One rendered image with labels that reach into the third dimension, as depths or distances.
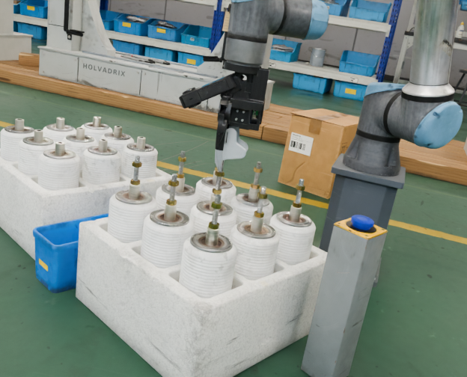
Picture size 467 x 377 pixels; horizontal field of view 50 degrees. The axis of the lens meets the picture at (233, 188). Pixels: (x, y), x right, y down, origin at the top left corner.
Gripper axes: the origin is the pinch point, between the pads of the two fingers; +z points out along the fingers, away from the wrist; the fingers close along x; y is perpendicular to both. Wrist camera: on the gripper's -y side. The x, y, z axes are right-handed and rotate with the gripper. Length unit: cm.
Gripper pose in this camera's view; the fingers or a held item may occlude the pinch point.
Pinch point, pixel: (217, 163)
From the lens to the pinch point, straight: 101.5
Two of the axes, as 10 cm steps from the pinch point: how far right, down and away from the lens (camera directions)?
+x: 1.2, -3.0, 9.4
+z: -1.5, 9.4, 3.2
